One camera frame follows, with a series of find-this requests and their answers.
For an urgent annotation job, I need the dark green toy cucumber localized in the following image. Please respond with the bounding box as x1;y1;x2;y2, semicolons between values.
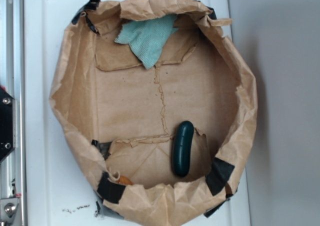
171;120;194;177

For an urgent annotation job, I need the orange toy food piece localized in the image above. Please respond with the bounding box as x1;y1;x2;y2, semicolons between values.
116;175;134;186

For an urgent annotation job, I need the light blue knitted cloth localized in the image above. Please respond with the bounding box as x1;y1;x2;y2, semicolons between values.
114;14;178;70

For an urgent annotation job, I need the black metal bracket plate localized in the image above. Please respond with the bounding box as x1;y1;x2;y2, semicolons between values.
0;86;15;163

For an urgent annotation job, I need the brown paper bag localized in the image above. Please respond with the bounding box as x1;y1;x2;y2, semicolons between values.
50;0;258;226

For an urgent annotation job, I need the white plastic tray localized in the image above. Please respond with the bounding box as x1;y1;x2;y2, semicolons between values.
24;0;250;226

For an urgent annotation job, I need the silver corner bracket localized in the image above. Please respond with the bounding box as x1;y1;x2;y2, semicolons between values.
0;197;22;226

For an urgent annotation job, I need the aluminium frame rail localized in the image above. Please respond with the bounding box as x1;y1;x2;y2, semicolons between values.
0;0;28;226

